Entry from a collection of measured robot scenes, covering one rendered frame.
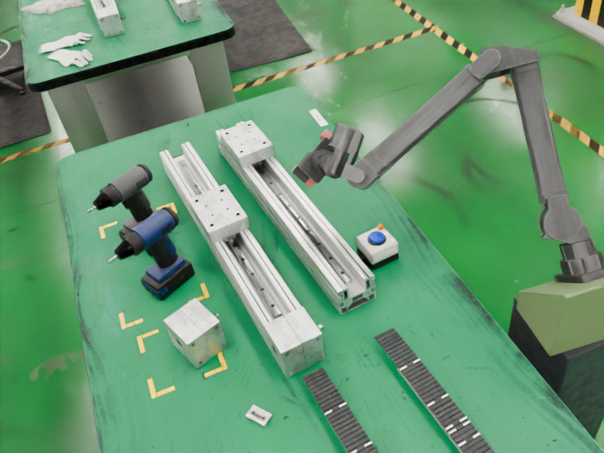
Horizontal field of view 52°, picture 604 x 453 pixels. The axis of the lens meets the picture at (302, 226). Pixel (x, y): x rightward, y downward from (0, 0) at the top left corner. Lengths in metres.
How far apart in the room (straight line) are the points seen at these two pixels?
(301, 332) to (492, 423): 0.43
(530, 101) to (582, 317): 0.47
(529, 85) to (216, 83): 1.88
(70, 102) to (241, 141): 1.26
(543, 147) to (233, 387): 0.86
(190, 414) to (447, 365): 0.57
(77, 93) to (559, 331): 2.25
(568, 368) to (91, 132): 2.30
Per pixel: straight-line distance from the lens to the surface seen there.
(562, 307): 1.35
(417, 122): 1.44
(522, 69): 1.46
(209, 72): 3.02
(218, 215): 1.63
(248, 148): 1.84
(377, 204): 1.78
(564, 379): 1.56
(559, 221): 1.42
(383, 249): 1.57
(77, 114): 3.01
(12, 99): 4.58
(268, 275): 1.51
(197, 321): 1.44
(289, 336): 1.37
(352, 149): 1.46
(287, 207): 1.72
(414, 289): 1.56
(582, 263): 1.44
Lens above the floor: 1.96
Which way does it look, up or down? 43 degrees down
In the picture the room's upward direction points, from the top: 9 degrees counter-clockwise
